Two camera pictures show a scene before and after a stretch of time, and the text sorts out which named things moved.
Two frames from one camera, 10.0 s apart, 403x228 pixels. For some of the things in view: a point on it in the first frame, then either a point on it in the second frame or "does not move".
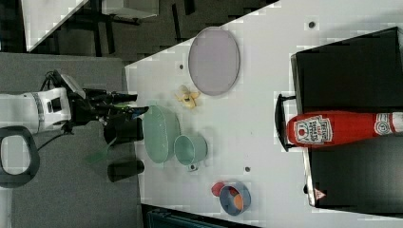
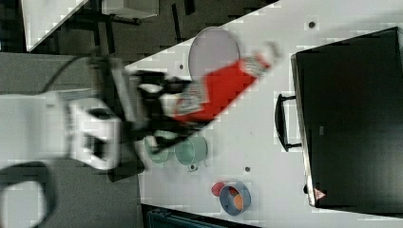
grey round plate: x=214 y=61 does not move
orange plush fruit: x=239 y=201 does not move
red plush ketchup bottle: x=311 y=129 to x=203 y=98
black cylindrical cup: x=124 y=169 does not move
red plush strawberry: x=216 y=188 does not move
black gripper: x=93 y=105 to x=149 y=121
